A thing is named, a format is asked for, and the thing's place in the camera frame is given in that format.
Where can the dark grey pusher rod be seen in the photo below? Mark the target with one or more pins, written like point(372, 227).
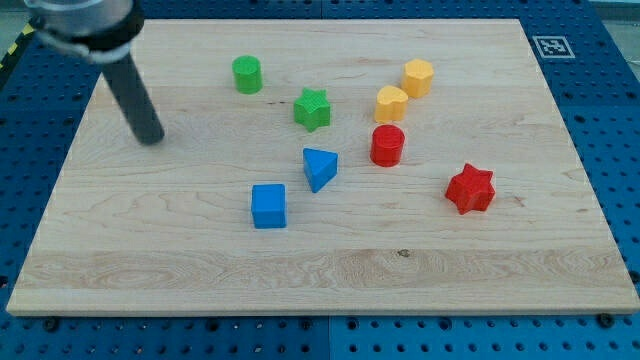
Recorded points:
point(133, 99)

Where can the green cylinder block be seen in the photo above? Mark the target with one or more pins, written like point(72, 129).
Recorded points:
point(247, 74)

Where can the green star block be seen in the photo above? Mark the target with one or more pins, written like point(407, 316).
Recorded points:
point(312, 109)

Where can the red star block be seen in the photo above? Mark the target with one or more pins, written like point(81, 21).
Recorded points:
point(471, 189)

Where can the blue cube block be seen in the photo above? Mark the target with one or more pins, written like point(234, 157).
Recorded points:
point(268, 206)

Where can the wooden board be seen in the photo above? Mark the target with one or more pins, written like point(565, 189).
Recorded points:
point(167, 230)

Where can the blue triangle block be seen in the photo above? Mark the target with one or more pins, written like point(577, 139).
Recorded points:
point(320, 167)

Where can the red cylinder block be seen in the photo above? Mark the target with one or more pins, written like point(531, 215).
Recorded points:
point(387, 145)

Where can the yellow heart block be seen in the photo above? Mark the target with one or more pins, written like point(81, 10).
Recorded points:
point(391, 104)

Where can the yellow hexagon block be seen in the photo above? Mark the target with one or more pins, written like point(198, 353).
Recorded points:
point(417, 78)

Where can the white fiducial marker tag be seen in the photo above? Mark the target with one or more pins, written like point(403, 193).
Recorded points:
point(553, 47)

